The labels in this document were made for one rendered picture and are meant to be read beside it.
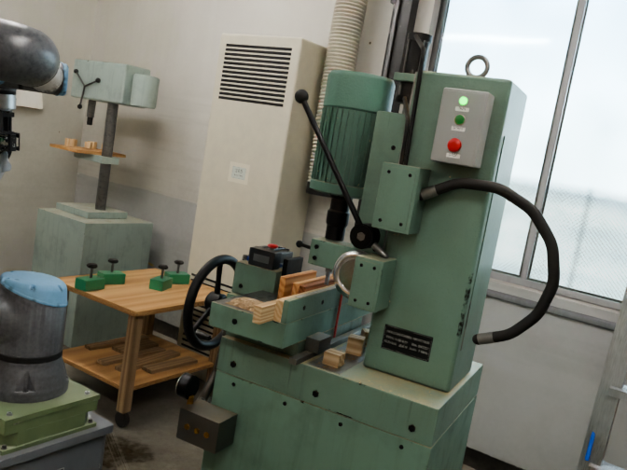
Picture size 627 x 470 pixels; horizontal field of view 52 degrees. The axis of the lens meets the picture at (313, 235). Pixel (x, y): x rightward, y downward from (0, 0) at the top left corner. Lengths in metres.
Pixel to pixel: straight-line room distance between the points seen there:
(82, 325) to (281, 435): 2.36
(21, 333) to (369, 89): 0.99
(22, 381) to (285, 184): 1.86
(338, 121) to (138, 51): 2.87
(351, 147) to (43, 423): 0.96
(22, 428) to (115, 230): 2.33
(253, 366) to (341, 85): 0.73
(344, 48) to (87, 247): 1.74
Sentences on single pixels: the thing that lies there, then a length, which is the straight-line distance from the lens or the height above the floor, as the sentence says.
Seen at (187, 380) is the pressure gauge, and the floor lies 0.68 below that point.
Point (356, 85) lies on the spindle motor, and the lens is 1.63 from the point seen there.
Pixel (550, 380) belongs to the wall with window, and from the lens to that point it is 2.96.
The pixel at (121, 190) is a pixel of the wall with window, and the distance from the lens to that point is 4.39.
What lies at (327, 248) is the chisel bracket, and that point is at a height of 1.05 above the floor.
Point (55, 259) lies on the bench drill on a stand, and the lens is 3.91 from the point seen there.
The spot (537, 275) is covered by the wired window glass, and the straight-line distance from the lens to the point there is 2.98.
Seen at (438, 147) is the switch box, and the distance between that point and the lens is 1.45.
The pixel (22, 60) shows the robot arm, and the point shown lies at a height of 1.38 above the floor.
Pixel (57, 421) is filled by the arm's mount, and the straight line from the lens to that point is 1.66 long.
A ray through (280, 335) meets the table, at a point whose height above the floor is 0.87.
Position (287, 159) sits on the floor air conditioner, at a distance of 3.16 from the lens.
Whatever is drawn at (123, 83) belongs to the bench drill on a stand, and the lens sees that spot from 3.75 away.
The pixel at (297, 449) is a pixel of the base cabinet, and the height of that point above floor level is 0.59.
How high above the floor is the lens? 1.31
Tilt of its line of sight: 8 degrees down
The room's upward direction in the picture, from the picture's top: 10 degrees clockwise
